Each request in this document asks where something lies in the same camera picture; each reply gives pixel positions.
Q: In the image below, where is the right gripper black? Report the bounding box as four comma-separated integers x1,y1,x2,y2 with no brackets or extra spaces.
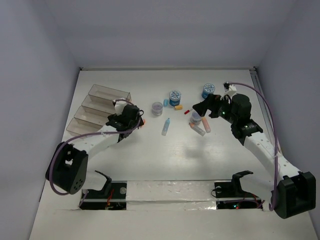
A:
192,93,238,124

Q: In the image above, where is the clear bead cup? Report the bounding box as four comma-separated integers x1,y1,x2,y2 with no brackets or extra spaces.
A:
190,111,202,125
151,102,164,116

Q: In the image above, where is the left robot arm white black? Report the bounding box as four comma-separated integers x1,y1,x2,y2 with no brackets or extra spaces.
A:
45,104,144,198

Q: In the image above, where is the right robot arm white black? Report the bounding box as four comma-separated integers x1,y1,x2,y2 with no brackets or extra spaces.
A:
192,93,316,219

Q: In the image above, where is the orange highlighter marker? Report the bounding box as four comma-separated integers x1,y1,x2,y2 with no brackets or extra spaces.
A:
202,117,211,133

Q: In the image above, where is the clear grey highlighter marker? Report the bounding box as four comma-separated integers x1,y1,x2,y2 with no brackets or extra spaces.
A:
189,122,206,137

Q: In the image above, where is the yellow marker cap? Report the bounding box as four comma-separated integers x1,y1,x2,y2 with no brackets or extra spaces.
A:
174,105,183,110

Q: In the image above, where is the blue marker cap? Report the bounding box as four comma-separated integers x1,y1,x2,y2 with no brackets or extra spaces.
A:
163,99,168,107

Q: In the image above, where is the blue highlighter marker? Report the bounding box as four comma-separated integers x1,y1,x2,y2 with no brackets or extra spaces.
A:
161,118,171,136

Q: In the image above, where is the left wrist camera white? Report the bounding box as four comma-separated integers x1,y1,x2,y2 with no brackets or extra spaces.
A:
112,98,132,114

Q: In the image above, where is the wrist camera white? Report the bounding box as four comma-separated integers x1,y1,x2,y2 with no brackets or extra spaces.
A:
221,82,237,99
112,98,132,114

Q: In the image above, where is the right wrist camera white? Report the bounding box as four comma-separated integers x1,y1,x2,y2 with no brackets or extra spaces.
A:
221,82,237,99

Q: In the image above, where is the aluminium rail right side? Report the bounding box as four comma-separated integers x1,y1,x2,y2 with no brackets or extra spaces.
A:
249,68,275,144

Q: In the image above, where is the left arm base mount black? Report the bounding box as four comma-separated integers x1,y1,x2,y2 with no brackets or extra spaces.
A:
78,170,127,211

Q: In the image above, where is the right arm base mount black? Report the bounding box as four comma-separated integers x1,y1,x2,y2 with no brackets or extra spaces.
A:
210,170,263,210

